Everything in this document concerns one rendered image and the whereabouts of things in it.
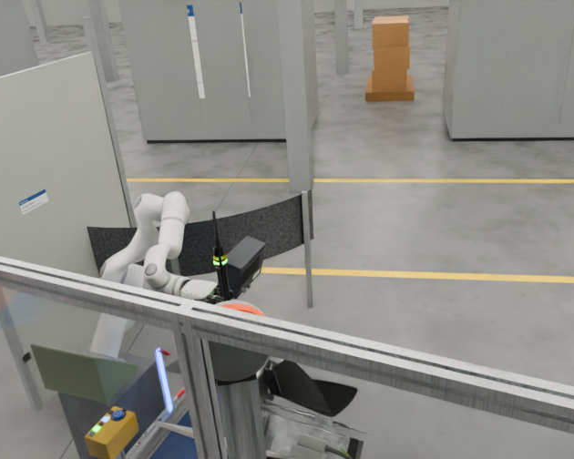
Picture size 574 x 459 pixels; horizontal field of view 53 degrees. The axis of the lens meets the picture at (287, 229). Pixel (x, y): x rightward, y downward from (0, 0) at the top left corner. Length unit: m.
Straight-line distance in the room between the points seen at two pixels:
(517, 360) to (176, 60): 5.83
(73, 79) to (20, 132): 0.51
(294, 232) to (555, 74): 4.66
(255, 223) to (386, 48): 6.22
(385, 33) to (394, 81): 0.78
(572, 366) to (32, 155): 3.57
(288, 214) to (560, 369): 2.04
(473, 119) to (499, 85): 0.52
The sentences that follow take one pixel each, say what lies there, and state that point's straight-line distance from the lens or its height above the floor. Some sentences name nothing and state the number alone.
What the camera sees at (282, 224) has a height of 0.77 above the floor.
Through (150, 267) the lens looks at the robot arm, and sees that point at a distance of 1.99.
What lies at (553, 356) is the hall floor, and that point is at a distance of 4.22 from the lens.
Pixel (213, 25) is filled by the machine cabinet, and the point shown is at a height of 1.58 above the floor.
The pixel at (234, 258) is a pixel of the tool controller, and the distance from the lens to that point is 2.69.
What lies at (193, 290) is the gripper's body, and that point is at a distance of 1.97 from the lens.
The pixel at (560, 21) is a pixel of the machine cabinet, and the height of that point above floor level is 1.46.
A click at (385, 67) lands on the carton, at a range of 9.73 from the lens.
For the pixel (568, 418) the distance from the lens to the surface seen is 0.82.
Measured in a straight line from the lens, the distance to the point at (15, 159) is 3.57.
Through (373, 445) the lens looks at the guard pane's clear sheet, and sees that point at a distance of 0.96.
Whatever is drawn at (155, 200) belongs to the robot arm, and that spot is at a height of 1.66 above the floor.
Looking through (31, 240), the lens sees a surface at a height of 1.07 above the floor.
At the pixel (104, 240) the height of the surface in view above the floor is 0.85.
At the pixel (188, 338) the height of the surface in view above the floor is 2.00.
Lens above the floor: 2.58
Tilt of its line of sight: 27 degrees down
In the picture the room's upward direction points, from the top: 4 degrees counter-clockwise
